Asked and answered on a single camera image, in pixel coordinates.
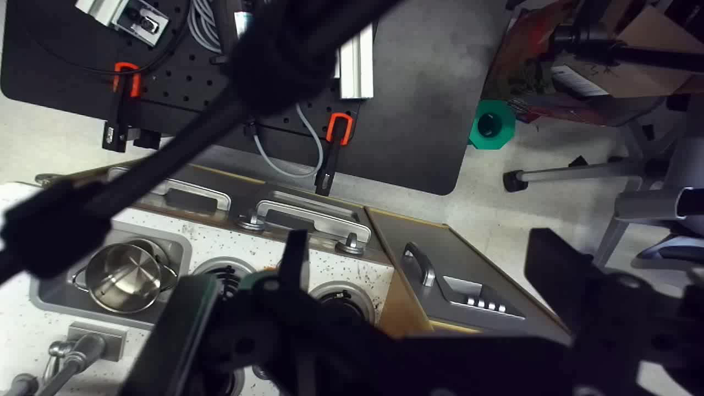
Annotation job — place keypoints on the green tape roll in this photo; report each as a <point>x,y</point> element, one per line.
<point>492,124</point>

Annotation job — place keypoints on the grey toy sink basin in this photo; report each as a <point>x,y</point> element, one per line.
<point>51,297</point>

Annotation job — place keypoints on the small steel pot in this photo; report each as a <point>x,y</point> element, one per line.
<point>124,276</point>

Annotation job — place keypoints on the black round stove burner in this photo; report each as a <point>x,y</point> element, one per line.
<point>221,266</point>
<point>344,299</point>

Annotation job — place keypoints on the brown cardboard sheet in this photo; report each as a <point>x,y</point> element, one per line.
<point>652,30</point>

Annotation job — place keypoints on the silver stove knob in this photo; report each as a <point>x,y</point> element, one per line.
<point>353,243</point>

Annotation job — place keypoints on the wooden toy kitchen unit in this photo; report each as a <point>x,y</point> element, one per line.
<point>212,233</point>

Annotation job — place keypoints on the black perforated breadboard table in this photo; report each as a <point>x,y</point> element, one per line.
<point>425,88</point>

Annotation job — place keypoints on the grey toy fridge door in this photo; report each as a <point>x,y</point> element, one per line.
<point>475,255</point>

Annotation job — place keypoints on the silver toy faucet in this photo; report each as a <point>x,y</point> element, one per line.
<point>73,355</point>

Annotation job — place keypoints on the grey office chair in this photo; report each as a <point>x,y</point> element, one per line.
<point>646,206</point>

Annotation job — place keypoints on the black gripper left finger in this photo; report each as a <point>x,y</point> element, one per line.
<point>190,330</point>

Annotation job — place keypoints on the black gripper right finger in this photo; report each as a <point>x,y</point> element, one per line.
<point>624,330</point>

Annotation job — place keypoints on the red patterned bag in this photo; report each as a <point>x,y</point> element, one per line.
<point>529,58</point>

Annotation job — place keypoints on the silver metal mounting bracket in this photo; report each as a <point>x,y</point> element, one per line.
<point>144,23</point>

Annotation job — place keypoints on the orange black bar clamp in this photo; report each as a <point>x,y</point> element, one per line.
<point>124,79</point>
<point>339,129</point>

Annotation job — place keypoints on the black tripod pole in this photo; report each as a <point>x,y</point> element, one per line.
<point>638,55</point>

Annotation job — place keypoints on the long aluminium extrusion rail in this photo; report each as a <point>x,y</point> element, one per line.
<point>358,66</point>

